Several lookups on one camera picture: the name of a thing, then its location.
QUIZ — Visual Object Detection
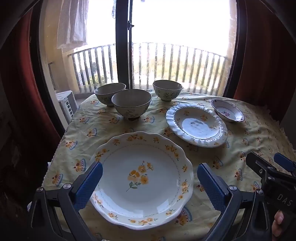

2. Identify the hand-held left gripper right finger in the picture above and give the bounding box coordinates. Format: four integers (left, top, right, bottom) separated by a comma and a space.
196, 163, 273, 241

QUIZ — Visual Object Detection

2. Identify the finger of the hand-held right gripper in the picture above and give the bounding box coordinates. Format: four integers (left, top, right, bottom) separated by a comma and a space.
274, 152, 296, 178
245, 152, 281, 179

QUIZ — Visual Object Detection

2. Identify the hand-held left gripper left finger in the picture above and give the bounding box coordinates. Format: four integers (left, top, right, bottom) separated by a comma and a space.
28, 161, 103, 241

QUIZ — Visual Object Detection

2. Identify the large yellow floral plate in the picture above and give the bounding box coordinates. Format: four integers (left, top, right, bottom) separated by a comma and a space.
89, 131, 195, 230

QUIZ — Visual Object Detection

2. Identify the small red-rimmed white dish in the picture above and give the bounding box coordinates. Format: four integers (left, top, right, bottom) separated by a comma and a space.
210, 98, 245, 123

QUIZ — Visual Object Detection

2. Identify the white ruffled beaded plate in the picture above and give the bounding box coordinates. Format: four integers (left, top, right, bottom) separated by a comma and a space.
166, 103, 228, 148

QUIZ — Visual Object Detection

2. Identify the floral ceramic bowl dark rim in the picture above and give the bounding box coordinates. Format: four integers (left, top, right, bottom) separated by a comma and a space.
94, 83, 126, 107
111, 89, 152, 121
153, 80, 184, 102

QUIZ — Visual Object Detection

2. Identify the person's right hand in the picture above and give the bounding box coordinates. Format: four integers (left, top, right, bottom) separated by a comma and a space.
271, 210, 296, 241

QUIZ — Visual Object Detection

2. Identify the yellow printed tablecloth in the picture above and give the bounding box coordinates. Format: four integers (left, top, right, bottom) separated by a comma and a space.
42, 89, 296, 241

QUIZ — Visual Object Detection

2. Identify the white air conditioner unit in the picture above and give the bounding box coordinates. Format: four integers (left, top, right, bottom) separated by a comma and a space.
55, 91, 78, 124

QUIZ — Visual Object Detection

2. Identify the red curtain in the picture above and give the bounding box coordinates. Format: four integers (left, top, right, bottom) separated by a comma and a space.
233, 0, 296, 121
0, 7, 63, 209

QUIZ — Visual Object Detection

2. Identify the balcony railing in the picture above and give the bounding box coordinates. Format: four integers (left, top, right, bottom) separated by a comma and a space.
67, 42, 229, 93

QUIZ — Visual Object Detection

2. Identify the white hanging cloth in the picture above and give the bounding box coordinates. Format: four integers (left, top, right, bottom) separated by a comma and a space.
57, 0, 89, 49

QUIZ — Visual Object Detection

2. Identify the black window frame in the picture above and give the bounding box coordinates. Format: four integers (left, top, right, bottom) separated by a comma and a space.
29, 0, 248, 137

